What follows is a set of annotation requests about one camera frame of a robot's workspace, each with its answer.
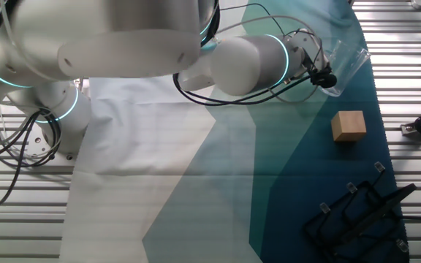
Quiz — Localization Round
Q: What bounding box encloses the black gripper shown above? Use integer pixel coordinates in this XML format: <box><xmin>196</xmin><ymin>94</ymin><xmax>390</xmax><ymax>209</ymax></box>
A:
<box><xmin>303</xmin><ymin>47</ymin><xmax>331</xmax><ymax>76</ymax></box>

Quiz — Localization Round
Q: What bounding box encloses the clear glass cup with handle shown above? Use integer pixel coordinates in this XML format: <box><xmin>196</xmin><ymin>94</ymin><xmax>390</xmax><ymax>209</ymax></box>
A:
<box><xmin>318</xmin><ymin>39</ymin><xmax>372</xmax><ymax>98</ymax></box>

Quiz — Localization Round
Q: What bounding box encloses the wooden cube block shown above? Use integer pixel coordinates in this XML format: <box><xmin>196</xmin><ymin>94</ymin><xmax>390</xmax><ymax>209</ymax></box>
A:
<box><xmin>330</xmin><ymin>110</ymin><xmax>368</xmax><ymax>143</ymax></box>

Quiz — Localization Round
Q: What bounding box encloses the blue green white tablecloth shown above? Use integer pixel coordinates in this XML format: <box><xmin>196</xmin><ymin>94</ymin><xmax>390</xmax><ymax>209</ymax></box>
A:
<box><xmin>58</xmin><ymin>0</ymin><xmax>411</xmax><ymax>263</ymax></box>

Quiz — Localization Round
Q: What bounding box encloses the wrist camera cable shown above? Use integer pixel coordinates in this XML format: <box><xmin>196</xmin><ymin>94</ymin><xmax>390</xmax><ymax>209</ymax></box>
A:
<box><xmin>172</xmin><ymin>2</ymin><xmax>338</xmax><ymax>107</ymax></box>

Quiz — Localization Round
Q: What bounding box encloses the black wire cup rack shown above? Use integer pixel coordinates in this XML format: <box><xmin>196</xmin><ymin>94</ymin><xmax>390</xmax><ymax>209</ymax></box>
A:
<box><xmin>302</xmin><ymin>161</ymin><xmax>421</xmax><ymax>263</ymax></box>

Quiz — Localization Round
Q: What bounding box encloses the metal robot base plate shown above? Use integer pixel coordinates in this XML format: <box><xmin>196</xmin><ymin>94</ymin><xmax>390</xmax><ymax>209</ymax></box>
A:
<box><xmin>25</xmin><ymin>123</ymin><xmax>79</xmax><ymax>162</ymax></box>

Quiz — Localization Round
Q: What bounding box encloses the robot base cable bundle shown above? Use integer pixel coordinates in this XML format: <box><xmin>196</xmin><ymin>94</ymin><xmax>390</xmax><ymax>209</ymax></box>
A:
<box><xmin>0</xmin><ymin>107</ymin><xmax>64</xmax><ymax>209</ymax></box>

